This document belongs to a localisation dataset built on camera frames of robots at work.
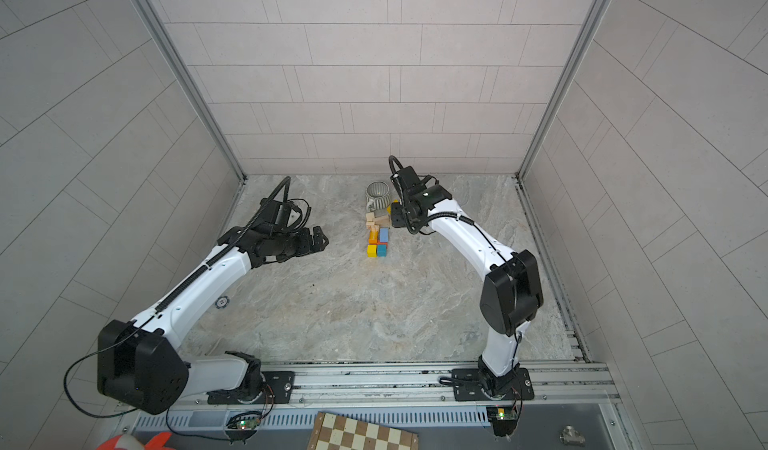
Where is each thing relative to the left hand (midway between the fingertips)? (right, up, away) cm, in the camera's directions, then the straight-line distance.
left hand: (324, 239), depth 81 cm
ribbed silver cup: (+13, +13, +27) cm, 32 cm away
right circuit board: (+45, -40, -13) cm, 61 cm away
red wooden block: (+15, -3, +13) cm, 20 cm away
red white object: (-33, -38, -22) cm, 55 cm away
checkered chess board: (+7, -39, -18) cm, 43 cm away
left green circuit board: (-13, -38, -17) cm, 44 cm away
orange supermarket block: (+12, -1, +16) cm, 20 cm away
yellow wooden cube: (+12, -5, +12) cm, 18 cm away
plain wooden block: (+15, +4, +21) cm, 26 cm away
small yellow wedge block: (+18, +9, -6) cm, 21 cm away
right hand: (+20, +6, +4) cm, 22 cm away
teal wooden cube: (+15, -5, +13) cm, 21 cm away
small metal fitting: (+58, -40, -17) cm, 73 cm away
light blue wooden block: (+16, -1, +15) cm, 22 cm away
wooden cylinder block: (+20, +11, -5) cm, 23 cm away
